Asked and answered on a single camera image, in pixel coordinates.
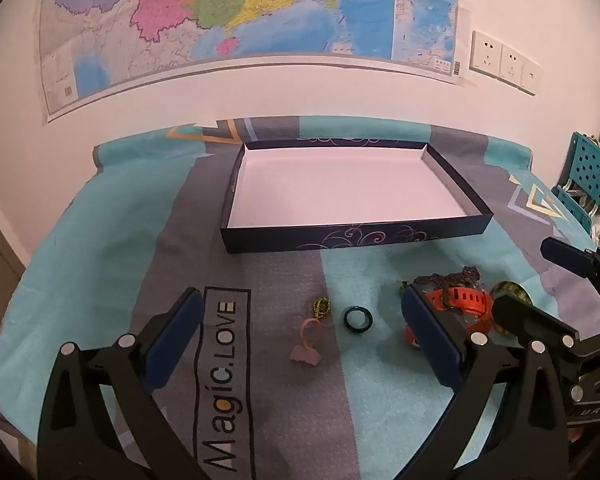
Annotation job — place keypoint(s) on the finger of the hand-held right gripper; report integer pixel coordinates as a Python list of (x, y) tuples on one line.
[(525, 315), (565, 256)]

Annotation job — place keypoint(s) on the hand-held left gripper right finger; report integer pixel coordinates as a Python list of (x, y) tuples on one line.
[(430, 340)]

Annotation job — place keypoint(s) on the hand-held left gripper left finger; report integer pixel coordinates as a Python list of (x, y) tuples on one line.
[(175, 340)]

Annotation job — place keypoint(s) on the brown amber bangle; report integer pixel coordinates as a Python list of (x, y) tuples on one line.
[(517, 290)]

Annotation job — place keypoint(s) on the orange smart watch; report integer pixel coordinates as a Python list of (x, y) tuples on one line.
[(472, 300)]

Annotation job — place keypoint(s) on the dark blue shallow cardboard box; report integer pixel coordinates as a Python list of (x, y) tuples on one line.
[(350, 185)]

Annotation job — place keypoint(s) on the person's right hand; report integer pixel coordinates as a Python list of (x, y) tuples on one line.
[(576, 432)]

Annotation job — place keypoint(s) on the teal perforated plastic chair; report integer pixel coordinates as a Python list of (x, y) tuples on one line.
[(592, 170)]

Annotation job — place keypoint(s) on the teal grey printed tablecloth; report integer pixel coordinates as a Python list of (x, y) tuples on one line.
[(130, 210)]

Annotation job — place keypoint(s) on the clear tape strip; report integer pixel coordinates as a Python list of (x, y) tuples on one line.
[(463, 80)]

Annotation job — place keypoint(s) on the white wall switch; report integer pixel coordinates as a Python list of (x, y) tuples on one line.
[(530, 76)]

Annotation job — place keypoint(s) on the white wall socket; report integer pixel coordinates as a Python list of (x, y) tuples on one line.
[(485, 55), (511, 65)]

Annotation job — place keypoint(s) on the colourful wall map poster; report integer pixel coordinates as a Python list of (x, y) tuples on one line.
[(230, 0)]

